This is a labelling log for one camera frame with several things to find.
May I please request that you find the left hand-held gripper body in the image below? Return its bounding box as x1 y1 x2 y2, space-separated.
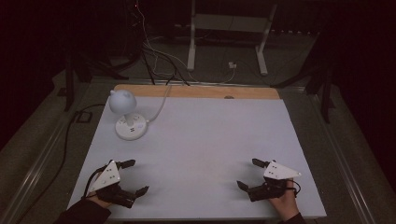
88 160 138 209

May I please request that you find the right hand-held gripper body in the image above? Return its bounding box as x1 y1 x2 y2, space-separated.
247 160 303 203

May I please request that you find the white desk lamp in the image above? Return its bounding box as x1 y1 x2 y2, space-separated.
107 89 149 142

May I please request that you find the person's left hand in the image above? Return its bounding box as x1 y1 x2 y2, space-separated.
88 189 114 209

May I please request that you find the person's right hand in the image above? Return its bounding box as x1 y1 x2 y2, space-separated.
268 179 301 221

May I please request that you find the white table mat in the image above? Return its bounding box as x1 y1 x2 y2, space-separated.
66 94 328 220

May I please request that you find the black tripod stand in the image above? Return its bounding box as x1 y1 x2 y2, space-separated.
270 29 339 124
63 50 141 113

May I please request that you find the white metal stand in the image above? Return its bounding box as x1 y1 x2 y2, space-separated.
186 0 278 77

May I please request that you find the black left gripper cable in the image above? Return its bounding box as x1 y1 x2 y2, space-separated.
80 164 108 200

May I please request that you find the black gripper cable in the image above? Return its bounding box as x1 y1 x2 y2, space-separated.
80 164 108 200
286 178 303 199

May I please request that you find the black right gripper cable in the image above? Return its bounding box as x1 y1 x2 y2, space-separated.
286 178 303 199

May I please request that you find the long black floor cable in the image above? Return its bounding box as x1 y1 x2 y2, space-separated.
14 103 107 224

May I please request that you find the white lamp cable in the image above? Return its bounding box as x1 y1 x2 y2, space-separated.
145 84 173 124

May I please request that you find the metal floor rail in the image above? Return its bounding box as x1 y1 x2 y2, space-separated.
0 106 80 224
309 91 379 224

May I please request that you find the thin white floor cable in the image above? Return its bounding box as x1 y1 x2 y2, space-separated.
186 66 236 86

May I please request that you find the bundle of black cables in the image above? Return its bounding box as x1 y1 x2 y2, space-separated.
134 0 191 87

